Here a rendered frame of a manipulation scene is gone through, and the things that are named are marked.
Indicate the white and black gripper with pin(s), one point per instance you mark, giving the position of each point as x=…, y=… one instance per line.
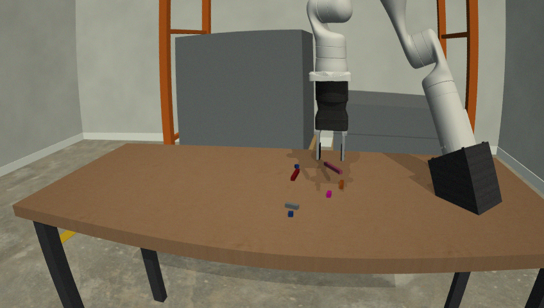
x=331, y=97

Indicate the dark red rod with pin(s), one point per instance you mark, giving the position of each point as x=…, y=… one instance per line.
x=295, y=174

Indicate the pink rod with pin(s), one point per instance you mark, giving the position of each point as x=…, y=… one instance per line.
x=332, y=167

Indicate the grey rod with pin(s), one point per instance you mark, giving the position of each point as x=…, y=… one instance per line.
x=290, y=205

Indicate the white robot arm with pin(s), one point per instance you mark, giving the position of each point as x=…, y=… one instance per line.
x=422, y=48

